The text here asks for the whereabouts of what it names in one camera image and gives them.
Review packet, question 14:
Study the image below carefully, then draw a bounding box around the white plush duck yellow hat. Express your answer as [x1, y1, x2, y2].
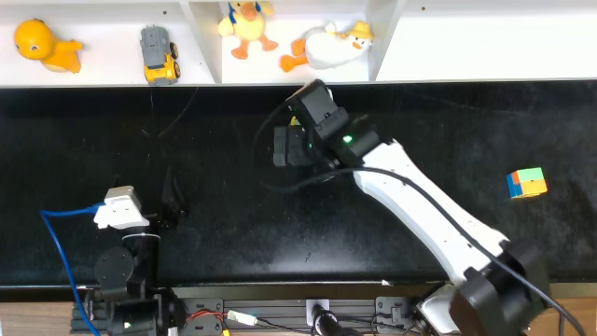
[279, 20, 375, 74]

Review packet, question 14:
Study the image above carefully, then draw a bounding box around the yellow rubber duck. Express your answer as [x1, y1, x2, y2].
[12, 17, 85, 75]

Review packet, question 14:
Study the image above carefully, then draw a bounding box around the blue cable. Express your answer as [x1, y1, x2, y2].
[39, 202, 107, 336]

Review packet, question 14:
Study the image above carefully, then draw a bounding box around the grey and yellow toy truck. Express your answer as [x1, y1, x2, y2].
[139, 24, 182, 88]

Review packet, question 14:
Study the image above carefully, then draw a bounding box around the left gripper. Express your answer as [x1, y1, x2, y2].
[110, 166, 188, 236]

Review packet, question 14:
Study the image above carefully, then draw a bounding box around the white shelf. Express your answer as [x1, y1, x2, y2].
[0, 0, 597, 89]

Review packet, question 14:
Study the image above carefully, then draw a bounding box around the mounting rail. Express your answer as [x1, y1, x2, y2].
[69, 289, 423, 336]

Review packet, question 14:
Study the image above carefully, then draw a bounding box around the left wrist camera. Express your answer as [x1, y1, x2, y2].
[92, 185, 151, 231]

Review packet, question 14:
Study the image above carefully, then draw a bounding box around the many-coloured puzzle cube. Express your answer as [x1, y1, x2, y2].
[506, 166, 549, 201]

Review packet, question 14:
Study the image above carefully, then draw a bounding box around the black cable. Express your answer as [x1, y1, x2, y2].
[251, 100, 589, 336]

